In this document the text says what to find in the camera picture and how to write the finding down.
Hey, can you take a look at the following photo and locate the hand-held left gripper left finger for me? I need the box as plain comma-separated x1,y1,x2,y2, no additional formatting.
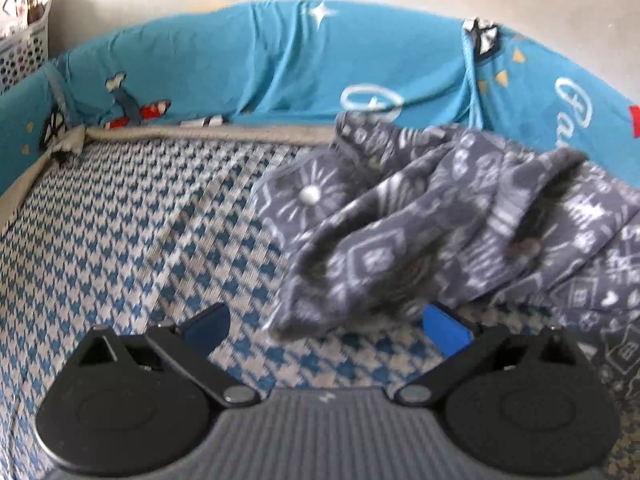
77,302,261,408

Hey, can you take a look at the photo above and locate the blue printed bed bumper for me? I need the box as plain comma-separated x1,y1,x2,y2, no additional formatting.
0,0,640,196

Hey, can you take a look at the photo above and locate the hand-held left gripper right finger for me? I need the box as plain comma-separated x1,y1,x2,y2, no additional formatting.
395,302,581,408

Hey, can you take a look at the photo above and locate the houndstooth patterned mattress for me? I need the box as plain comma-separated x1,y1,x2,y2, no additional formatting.
0,125,640,480

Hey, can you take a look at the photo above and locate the white perforated plastic basket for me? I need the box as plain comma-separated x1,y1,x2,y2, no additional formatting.
0,0,54,95

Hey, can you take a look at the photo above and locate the grey patterned fleece jacket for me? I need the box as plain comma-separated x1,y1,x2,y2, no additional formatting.
250,110,640,411

